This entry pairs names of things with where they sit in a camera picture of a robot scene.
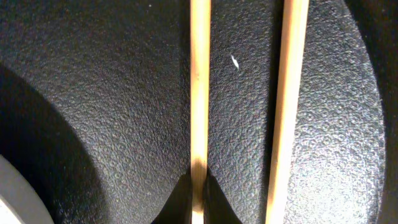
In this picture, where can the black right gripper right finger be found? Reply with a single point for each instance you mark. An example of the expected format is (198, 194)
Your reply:
(217, 209)

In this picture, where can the grey plate with food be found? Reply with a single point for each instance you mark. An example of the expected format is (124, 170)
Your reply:
(20, 204)

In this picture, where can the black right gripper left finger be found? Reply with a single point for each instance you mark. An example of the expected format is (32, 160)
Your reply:
(178, 207)

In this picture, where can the round black serving tray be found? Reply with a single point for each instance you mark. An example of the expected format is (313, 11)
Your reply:
(95, 107)

